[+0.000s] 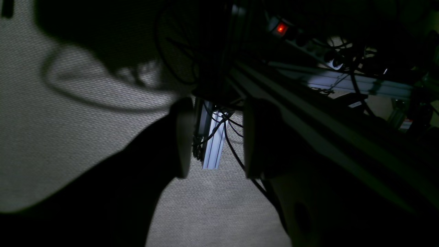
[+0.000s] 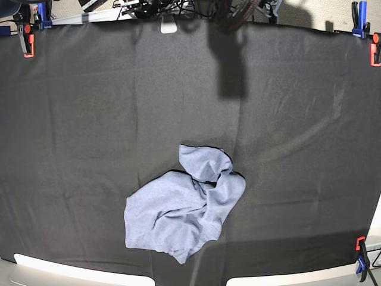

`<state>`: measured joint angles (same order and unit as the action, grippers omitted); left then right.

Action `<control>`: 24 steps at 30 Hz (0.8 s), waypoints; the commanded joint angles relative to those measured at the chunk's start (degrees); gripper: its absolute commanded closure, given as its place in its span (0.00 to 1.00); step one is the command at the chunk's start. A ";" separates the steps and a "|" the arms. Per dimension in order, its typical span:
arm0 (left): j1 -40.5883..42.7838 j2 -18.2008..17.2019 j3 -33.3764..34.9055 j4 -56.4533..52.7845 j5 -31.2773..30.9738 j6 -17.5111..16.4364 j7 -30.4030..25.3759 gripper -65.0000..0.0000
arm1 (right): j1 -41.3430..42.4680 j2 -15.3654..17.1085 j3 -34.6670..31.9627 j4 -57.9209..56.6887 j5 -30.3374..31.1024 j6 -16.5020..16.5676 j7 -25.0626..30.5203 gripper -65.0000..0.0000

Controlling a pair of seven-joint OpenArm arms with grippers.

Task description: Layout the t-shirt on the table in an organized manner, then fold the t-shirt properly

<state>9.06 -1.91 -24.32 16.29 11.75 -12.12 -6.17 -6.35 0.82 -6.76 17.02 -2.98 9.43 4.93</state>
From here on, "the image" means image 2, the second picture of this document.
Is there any blue-grey t-shirt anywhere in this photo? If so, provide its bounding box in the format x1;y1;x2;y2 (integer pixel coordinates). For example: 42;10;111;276
124;145;246;264

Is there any black table cloth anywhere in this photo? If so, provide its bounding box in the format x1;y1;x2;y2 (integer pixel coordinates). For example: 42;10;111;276
1;20;380;285

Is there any orange clamp far left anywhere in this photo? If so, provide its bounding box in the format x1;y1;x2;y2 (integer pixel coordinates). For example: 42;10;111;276
17;24;35;58

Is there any blue clamp far left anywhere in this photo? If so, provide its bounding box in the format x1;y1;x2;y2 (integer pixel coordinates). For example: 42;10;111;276
32;1;53;30

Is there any blue clamp far right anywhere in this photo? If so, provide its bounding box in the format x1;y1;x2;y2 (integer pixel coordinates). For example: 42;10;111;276
351;1;370;39

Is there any orange blue clamp near right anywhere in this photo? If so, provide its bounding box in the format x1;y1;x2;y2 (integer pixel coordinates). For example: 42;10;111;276
355;236;370;282

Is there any orange clamp far right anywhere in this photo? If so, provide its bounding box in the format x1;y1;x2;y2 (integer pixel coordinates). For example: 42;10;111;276
370;33;380;67

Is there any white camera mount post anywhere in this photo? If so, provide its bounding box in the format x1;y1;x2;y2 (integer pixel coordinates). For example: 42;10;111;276
160;15;178;35

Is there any red black cable bundle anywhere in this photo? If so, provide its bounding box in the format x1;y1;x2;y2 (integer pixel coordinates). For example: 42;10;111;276
214;0;260;33

